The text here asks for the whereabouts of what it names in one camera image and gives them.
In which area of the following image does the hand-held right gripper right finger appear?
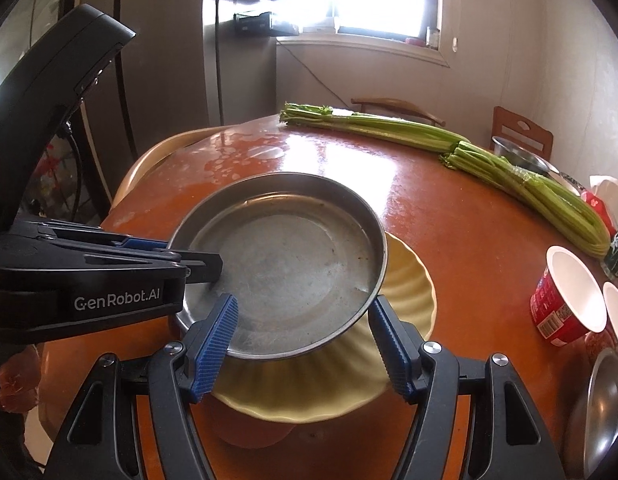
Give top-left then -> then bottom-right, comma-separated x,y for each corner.
368,295 -> 574,480

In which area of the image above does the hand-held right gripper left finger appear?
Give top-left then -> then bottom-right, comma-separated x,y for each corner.
44,292 -> 240,480

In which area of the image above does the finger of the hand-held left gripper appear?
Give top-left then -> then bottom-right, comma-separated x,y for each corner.
36,222 -> 170,256
38,241 -> 224,284

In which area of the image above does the yellow shell-shaped plate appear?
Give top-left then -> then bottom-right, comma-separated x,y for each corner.
211,232 -> 436,423

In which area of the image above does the round metal pan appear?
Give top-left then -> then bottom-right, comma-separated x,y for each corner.
167,172 -> 388,361

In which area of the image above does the stainless steel bowl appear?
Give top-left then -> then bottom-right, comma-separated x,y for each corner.
571,347 -> 618,478

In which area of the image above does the beige chair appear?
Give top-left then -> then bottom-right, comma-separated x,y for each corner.
112,127 -> 225,208

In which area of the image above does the grey refrigerator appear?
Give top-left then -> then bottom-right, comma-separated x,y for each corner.
0,0 -> 277,201

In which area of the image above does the wrapped celery bunch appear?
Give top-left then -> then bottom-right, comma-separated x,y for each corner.
440,141 -> 612,260

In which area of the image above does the long celery bunch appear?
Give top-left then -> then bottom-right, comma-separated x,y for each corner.
280,102 -> 470,153

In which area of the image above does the small steel bowl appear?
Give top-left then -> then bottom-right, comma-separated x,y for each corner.
491,136 -> 554,173

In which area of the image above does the curved wooden chair back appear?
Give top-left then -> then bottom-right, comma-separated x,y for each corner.
350,97 -> 446,127

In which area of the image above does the red and white tissue pack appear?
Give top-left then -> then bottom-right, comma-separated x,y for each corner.
581,175 -> 618,233

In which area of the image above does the wooden chair with cutout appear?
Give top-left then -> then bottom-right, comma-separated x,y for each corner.
490,106 -> 554,161

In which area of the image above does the black cable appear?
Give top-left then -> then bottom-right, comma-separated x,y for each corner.
62,122 -> 87,221

